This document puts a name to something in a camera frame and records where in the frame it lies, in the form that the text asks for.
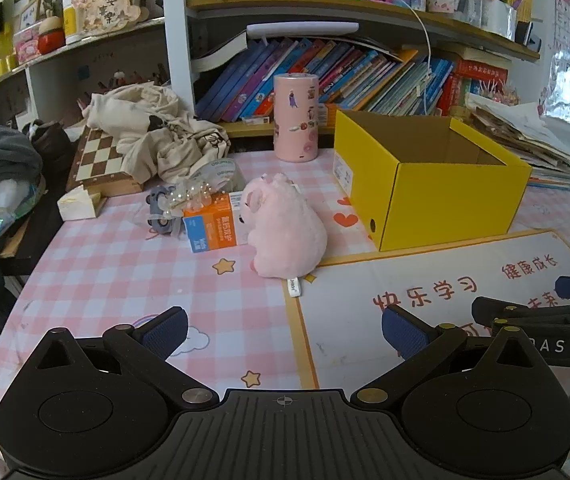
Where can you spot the pearl bead hair clip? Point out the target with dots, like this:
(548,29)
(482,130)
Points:
(192,197)

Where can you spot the yellow cardboard box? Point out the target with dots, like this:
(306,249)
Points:
(435,195)

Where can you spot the black bag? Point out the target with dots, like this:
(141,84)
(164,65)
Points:
(52,142)

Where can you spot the pink plush pig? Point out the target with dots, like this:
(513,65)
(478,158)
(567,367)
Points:
(285,230)

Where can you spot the white desk mat red print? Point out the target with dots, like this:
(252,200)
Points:
(465,265)

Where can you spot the colourful bead ornament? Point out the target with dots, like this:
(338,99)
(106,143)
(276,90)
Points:
(497,92)

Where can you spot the row of thin colourful books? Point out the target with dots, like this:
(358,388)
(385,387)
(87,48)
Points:
(365,80)

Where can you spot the pink printed box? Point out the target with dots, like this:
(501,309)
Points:
(26,46)

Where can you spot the clear tape roll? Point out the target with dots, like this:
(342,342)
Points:
(217,174)

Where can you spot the red round container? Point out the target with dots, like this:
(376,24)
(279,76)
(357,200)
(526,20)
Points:
(51,39)

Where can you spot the white cylindrical pen holder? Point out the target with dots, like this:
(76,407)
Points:
(497,17)

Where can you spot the orange white toothpaste box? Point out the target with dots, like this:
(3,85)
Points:
(215,230)

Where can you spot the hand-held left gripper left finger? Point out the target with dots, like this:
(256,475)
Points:
(165,332)

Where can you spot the orange white carton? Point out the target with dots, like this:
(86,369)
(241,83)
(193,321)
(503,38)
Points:
(256,120)

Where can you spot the white light bar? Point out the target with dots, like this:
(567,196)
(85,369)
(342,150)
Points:
(302,31)

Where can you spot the beige crumpled cloth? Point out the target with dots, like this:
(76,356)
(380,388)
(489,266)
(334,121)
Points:
(165,125)

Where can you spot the stack of papers and booklets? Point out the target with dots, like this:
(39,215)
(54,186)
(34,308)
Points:
(525,145)

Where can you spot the white wooden bookshelf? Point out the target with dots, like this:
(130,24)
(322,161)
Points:
(177,60)

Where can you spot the pink sticker canister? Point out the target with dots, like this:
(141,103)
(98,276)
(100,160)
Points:
(295,120)

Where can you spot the wooden chessboard box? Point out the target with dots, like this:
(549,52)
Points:
(100,160)

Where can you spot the small black device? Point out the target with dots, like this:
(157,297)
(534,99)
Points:
(526,33)

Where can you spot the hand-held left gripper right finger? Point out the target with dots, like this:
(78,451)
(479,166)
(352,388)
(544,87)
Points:
(404,332)

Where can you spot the pink checkered desktop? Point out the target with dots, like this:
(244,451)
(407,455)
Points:
(115,280)

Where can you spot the yellow white bottle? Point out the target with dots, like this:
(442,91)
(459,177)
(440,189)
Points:
(71,20)

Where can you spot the white tissue pack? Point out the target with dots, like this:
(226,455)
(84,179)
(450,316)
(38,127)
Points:
(76,204)

